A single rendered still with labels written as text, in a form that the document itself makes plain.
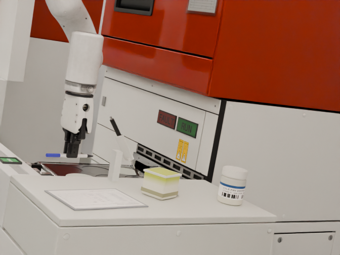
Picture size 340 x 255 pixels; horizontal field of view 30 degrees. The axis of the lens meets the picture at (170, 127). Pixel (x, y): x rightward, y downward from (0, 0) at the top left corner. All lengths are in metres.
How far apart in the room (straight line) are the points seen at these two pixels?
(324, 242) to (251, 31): 0.87
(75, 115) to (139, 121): 0.71
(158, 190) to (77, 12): 0.51
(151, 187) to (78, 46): 0.41
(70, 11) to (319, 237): 1.26
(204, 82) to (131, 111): 0.54
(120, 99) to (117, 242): 1.11
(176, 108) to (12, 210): 0.74
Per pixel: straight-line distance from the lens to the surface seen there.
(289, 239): 2.28
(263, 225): 1.69
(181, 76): 2.03
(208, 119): 1.97
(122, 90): 2.47
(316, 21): 2.15
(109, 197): 1.57
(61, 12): 1.65
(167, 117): 2.16
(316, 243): 2.39
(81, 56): 1.63
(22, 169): 1.78
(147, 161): 2.24
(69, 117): 1.68
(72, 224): 1.39
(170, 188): 1.65
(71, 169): 2.09
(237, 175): 1.70
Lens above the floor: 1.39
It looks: 8 degrees down
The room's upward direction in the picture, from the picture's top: 10 degrees clockwise
